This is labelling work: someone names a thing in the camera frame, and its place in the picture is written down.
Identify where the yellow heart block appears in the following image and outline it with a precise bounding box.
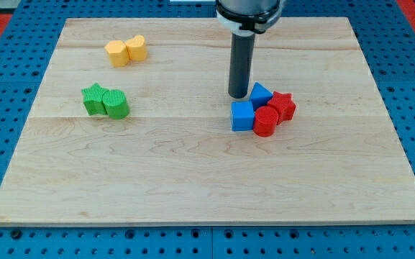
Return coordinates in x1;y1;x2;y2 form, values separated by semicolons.
124;35;147;61

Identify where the yellow hexagon block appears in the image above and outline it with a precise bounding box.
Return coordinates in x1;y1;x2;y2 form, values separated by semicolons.
104;40;129;67

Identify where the robot arm with grey flange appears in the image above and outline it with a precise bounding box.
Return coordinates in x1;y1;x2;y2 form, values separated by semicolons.
216;0;288;37

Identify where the green cylinder block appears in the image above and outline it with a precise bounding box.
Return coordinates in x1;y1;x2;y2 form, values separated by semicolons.
102;89;130;119

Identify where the blue triangle block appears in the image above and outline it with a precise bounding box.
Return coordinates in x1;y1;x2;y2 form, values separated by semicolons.
249;82;273;111

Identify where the green star block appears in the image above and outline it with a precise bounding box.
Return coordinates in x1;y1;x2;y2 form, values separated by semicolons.
81;83;109;116

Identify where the red star block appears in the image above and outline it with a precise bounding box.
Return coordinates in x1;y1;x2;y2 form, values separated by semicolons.
267;91;296;125

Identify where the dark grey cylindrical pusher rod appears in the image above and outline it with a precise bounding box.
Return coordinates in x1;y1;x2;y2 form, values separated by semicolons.
228;34;255;99

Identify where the light wooden board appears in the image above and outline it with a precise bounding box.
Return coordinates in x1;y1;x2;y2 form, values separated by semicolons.
0;17;415;227

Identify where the blue cube block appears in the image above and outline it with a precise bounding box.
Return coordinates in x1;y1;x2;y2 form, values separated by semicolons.
230;101;255;132

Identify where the red cylinder block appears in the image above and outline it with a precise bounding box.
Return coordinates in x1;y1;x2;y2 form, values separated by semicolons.
252;106;278;137

